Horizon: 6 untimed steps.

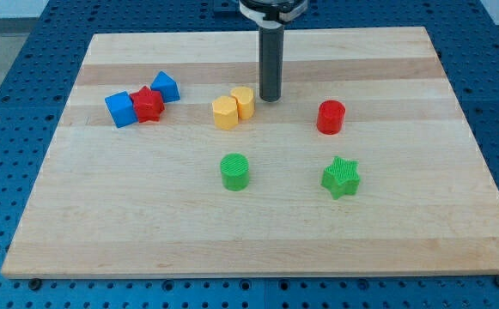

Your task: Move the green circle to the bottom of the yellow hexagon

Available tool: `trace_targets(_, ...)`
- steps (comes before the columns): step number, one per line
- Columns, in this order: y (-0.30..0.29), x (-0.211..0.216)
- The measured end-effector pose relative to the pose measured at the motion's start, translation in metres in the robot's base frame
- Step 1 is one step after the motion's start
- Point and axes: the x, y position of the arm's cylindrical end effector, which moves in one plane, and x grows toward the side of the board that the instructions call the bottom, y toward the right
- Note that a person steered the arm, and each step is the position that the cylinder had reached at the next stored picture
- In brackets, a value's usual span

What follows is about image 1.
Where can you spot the yellow hexagon block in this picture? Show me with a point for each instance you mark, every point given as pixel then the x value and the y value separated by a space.
pixel 225 112

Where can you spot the green cylinder block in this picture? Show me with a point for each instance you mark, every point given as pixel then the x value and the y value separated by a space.
pixel 234 170

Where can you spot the yellow heart block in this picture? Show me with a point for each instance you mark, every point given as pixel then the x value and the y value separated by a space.
pixel 245 100

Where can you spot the wooden board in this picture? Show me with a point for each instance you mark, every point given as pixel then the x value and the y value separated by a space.
pixel 147 201

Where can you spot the red cylinder block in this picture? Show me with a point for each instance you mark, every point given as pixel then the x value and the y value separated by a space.
pixel 330 117

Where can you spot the green star block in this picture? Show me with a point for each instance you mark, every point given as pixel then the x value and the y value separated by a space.
pixel 341 178

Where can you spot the blue triangular block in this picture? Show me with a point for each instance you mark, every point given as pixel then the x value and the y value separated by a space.
pixel 166 86

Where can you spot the red star block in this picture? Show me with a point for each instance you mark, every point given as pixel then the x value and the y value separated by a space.
pixel 148 104

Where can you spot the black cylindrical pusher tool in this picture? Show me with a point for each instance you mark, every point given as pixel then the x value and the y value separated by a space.
pixel 270 63

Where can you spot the blue cube block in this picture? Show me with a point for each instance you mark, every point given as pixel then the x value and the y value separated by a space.
pixel 121 109

